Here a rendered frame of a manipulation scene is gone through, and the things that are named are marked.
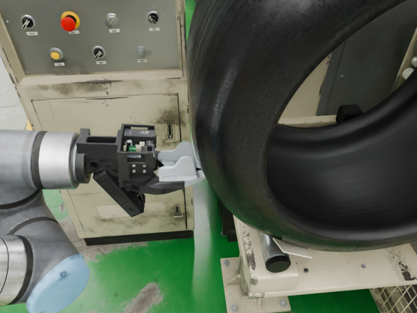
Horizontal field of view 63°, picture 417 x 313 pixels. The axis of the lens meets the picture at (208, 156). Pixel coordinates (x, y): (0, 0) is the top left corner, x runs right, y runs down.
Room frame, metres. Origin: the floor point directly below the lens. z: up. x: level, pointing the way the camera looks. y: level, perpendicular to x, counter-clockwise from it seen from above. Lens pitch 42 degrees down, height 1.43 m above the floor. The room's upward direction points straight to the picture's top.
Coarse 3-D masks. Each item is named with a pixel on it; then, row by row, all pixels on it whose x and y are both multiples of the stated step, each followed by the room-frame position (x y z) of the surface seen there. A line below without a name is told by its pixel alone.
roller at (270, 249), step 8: (264, 240) 0.35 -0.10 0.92; (272, 240) 0.35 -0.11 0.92; (264, 248) 0.34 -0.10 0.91; (272, 248) 0.33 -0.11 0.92; (264, 256) 0.33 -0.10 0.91; (272, 256) 0.32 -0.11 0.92; (280, 256) 0.32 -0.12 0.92; (288, 256) 0.32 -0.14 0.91; (272, 264) 0.31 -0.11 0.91; (280, 264) 0.31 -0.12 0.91; (288, 264) 0.31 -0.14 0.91; (272, 272) 0.31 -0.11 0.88
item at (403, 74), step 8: (416, 32) 0.84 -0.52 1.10; (416, 40) 0.84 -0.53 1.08; (408, 48) 0.84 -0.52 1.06; (416, 48) 0.82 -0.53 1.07; (408, 56) 0.84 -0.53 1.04; (416, 56) 0.83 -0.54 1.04; (408, 64) 0.84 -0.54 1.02; (416, 64) 0.81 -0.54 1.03; (400, 72) 0.84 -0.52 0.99; (408, 72) 0.82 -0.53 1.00; (400, 80) 0.84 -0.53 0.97; (392, 88) 0.84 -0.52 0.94
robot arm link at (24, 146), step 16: (0, 144) 0.37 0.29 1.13; (16, 144) 0.37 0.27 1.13; (32, 144) 0.37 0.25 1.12; (0, 160) 0.35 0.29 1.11; (16, 160) 0.35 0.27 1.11; (32, 160) 0.35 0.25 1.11; (0, 176) 0.34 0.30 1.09; (16, 176) 0.34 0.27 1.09; (32, 176) 0.34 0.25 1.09; (0, 192) 0.34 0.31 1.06; (16, 192) 0.34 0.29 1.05; (32, 192) 0.36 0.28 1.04
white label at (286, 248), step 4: (276, 240) 0.34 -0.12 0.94; (280, 240) 0.34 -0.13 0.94; (280, 244) 0.33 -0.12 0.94; (284, 244) 0.33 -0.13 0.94; (288, 244) 0.34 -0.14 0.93; (280, 248) 0.32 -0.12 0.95; (284, 248) 0.32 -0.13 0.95; (288, 248) 0.32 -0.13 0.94; (292, 248) 0.32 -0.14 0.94; (296, 248) 0.33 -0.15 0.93; (300, 248) 0.33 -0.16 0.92; (304, 248) 0.34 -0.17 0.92; (284, 252) 0.31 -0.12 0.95; (288, 252) 0.31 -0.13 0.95; (292, 252) 0.31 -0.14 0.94; (296, 252) 0.32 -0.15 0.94; (300, 252) 0.32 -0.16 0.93; (304, 252) 0.32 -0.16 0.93; (304, 256) 0.31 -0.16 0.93; (308, 256) 0.31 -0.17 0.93
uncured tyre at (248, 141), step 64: (256, 0) 0.34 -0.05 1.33; (320, 0) 0.31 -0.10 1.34; (384, 0) 0.31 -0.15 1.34; (192, 64) 0.41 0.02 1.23; (256, 64) 0.31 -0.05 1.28; (192, 128) 0.36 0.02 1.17; (256, 128) 0.30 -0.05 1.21; (320, 128) 0.61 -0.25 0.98; (384, 128) 0.59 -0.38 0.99; (256, 192) 0.30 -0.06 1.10; (320, 192) 0.48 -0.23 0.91; (384, 192) 0.46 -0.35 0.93
